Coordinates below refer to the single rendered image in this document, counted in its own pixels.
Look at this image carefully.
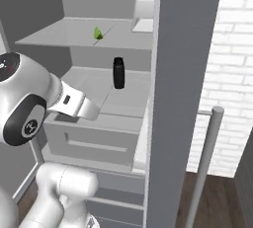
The grey fridge drawer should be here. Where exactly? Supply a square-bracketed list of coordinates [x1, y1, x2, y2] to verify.
[42, 113, 144, 168]

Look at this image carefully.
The grey glass fridge shelf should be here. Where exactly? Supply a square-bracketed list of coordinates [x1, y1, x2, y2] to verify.
[14, 17, 154, 51]

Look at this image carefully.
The black bottle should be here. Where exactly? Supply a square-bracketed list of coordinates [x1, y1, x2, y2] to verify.
[112, 56, 127, 90]

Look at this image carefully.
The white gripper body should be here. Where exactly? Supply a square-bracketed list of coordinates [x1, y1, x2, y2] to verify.
[76, 93, 102, 121]

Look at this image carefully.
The grey fridge door handle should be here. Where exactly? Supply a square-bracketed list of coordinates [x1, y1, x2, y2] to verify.
[185, 106, 225, 228]

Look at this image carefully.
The green lemon wedge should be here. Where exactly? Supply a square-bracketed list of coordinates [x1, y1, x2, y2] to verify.
[93, 26, 105, 40]

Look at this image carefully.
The white fridge door bin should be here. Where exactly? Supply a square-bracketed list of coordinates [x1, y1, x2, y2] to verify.
[130, 0, 156, 34]

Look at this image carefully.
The grey fridge door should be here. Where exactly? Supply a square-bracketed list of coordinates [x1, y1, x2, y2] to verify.
[142, 0, 225, 228]

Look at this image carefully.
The grey cabinet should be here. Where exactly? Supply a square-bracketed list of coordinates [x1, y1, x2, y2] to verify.
[234, 136, 253, 228]

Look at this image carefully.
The grey fridge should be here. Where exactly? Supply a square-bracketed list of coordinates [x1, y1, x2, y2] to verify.
[0, 0, 163, 228]

